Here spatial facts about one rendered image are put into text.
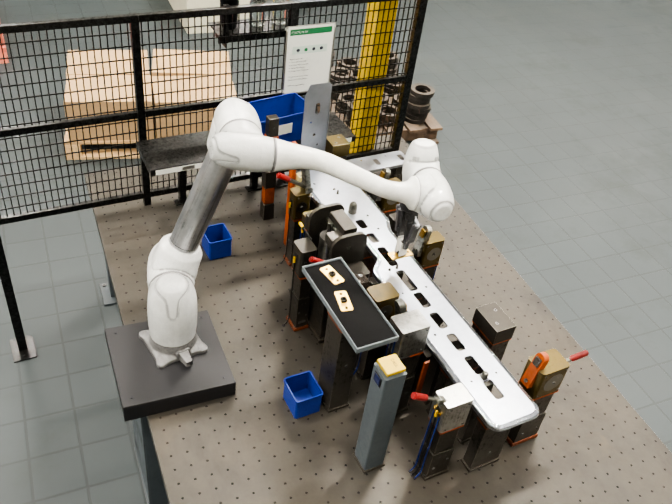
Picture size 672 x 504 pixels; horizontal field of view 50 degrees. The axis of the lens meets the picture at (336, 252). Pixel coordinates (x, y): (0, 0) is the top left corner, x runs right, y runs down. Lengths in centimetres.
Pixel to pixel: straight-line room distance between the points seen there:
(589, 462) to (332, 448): 85
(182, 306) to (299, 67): 126
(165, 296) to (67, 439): 113
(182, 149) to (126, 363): 94
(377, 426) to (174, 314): 74
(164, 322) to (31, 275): 174
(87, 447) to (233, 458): 106
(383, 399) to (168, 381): 75
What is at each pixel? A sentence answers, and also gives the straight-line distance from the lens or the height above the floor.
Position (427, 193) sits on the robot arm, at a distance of 211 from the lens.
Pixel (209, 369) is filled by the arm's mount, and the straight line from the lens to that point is 247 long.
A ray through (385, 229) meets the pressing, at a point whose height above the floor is 100.
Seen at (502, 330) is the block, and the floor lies 103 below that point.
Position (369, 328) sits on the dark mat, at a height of 116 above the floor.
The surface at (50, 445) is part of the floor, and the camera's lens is 330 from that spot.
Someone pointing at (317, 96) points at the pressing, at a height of 128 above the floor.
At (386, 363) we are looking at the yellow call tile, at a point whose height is 116.
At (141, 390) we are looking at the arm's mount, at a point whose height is 77.
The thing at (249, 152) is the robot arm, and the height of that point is 152.
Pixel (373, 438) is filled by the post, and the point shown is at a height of 88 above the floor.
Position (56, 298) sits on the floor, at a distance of 388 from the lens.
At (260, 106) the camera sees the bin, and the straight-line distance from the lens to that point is 312.
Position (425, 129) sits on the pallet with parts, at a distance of 522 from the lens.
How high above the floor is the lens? 264
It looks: 40 degrees down
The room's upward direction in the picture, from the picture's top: 8 degrees clockwise
